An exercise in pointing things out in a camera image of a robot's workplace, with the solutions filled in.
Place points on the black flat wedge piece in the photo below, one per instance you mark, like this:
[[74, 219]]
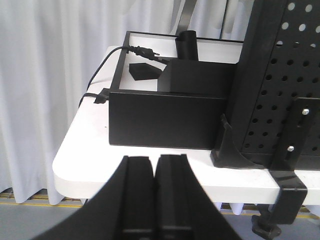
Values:
[[144, 71]]

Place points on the black pegboard foot bracket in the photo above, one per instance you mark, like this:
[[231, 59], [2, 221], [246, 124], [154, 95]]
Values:
[[225, 154]]

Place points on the black cable clip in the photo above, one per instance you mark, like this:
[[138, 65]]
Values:
[[103, 96]]

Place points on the black perforated pegboard panel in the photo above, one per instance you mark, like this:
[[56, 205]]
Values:
[[279, 62]]

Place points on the white standing desk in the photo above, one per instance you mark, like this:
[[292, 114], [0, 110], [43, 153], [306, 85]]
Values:
[[86, 160]]

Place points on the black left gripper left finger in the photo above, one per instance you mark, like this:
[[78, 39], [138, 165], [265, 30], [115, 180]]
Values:
[[123, 209]]

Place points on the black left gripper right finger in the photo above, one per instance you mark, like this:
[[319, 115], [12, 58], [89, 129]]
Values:
[[183, 209]]

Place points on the black inner box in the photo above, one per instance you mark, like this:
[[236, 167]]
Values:
[[197, 77]]

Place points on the black open tray box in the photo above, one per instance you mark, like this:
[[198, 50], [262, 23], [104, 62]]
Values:
[[139, 115]]

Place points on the black cylindrical holder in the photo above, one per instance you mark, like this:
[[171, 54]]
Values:
[[186, 45]]

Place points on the black left pegboard clamp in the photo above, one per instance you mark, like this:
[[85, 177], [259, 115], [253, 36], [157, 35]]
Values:
[[292, 191]]

